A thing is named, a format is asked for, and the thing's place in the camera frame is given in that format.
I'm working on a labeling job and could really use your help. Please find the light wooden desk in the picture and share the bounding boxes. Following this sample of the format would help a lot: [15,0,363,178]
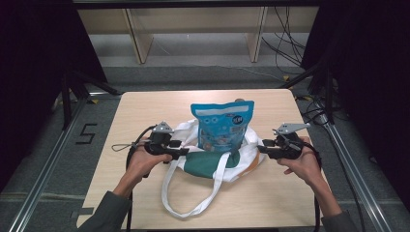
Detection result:
[76,6,320,65]

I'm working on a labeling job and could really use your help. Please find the grey tape strip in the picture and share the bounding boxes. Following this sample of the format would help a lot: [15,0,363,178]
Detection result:
[71,207,95,218]

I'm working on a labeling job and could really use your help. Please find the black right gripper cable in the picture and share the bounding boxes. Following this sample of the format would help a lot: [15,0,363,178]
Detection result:
[303,140,324,232]

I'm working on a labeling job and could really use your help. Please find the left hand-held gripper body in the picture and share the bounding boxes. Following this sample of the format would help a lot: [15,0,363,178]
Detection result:
[143,121,175,157]

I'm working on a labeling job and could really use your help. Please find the bundle of black hanging cables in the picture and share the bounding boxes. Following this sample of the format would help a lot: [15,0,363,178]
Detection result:
[260,6,308,75]

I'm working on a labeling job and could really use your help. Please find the person's left hand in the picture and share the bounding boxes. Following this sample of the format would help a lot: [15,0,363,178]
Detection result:
[125,137,174,189]

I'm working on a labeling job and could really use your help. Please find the person's right hand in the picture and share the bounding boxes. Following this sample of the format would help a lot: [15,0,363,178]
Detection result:
[277,136,324,189]

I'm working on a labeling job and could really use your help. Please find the white tote bag coloured blobs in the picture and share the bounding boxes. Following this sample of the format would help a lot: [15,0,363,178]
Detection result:
[161,118,268,219]

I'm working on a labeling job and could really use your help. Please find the blue snack pouch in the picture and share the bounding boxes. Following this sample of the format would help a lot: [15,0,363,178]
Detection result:
[190,100,255,154]

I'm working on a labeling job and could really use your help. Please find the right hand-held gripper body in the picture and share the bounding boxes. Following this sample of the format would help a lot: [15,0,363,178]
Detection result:
[273,122,311,160]

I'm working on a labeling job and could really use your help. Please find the black curtain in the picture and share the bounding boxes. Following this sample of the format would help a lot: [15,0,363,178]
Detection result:
[0,0,108,191]
[301,0,410,205]

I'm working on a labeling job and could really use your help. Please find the black floor cables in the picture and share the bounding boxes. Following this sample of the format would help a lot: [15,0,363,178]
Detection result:
[295,94,327,126]

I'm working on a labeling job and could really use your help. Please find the black metal stand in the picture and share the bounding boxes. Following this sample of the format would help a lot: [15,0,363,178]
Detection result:
[278,60,337,126]
[60,68,122,131]

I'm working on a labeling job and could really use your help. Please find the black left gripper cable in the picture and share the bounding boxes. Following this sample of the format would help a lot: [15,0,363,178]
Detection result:
[125,125,157,232]

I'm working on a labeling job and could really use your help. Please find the thin grey lanyard loop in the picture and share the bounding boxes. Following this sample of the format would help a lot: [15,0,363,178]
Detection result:
[111,142,137,153]

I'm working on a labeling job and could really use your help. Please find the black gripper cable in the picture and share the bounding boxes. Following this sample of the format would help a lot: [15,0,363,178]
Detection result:
[303,140,324,232]
[125,125,157,232]

